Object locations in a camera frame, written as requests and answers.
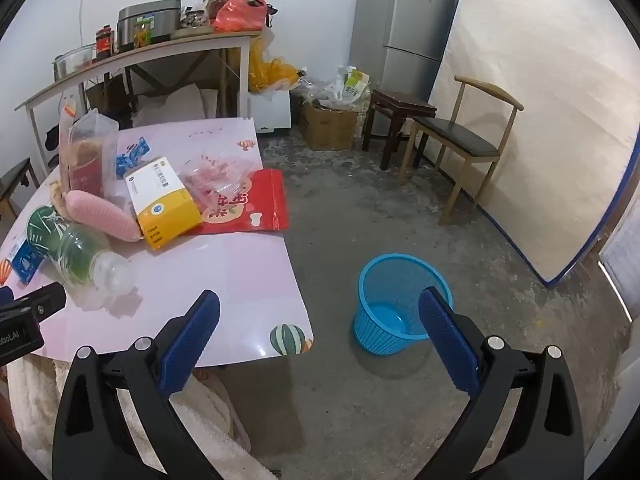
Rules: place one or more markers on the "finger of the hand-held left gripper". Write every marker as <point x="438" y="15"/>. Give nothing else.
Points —
<point x="37" y="305"/>

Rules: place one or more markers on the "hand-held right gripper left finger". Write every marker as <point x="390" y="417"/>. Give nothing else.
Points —
<point x="192" y="340"/>

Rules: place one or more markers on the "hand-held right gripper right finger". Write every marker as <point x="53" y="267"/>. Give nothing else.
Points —
<point x="447" y="345"/>

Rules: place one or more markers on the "green label plastic bottle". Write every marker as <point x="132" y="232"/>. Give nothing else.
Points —
<point x="75" y="250"/>

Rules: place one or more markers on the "blue plastic mesh basket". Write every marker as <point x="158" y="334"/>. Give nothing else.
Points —
<point x="380" y="320"/>

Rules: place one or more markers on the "pink textured sponge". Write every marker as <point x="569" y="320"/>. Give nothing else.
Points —
<point x="100" y="212"/>

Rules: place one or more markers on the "yellow and white box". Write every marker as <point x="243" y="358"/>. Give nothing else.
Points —
<point x="165" y="215"/>

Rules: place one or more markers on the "red snack bag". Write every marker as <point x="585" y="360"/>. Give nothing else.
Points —
<point x="265" y="205"/>

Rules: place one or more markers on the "clear plastic container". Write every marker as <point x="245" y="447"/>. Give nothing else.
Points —
<point x="87" y="160"/>

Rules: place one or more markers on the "clear bag with pink contents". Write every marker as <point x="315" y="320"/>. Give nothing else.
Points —
<point x="215" y="180"/>

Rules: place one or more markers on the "blue wrapper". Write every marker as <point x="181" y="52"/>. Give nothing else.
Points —
<point x="131" y="157"/>

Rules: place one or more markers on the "small blue packet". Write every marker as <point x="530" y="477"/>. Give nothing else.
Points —
<point x="25" y="262"/>

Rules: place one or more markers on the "fluffy blanket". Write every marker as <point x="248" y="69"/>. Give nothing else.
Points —
<point x="30" y="400"/>

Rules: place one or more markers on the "wooden chair black seat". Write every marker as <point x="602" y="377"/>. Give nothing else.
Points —
<point x="17" y="172"/>
<point x="460" y="137"/>

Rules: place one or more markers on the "white cushion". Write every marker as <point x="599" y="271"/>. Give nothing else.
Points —
<point x="175" y="105"/>

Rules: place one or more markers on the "glass bowl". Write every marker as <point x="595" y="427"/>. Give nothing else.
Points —
<point x="74" y="62"/>

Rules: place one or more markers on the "dark wooden stool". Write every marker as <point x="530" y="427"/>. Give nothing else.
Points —
<point x="400" y="102"/>

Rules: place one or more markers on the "cardboard box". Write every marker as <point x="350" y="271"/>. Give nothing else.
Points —
<point x="327" y="127"/>

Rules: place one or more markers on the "beige mattress with blue edge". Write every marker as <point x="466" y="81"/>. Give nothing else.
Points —
<point x="540" y="110"/>

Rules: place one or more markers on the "red sauce jar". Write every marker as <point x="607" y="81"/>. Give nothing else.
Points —
<point x="105" y="42"/>

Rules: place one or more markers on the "green and white package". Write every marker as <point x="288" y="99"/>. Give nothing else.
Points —
<point x="356" y="85"/>

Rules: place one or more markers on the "clear plastic bags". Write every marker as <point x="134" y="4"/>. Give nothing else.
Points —
<point x="320" y="92"/>

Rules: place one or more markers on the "yellow plastic bag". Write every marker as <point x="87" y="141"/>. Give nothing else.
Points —
<point x="270" y="72"/>

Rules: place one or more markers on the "silver rice cooker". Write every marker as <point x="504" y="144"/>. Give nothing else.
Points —
<point x="150" y="17"/>

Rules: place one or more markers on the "clear bag of nuts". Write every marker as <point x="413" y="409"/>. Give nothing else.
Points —
<point x="194" y="17"/>

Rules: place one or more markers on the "grey refrigerator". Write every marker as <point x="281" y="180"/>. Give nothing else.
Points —
<point x="400" y="20"/>

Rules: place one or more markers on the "red plastic bag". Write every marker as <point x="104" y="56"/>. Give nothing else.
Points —
<point x="240" y="12"/>

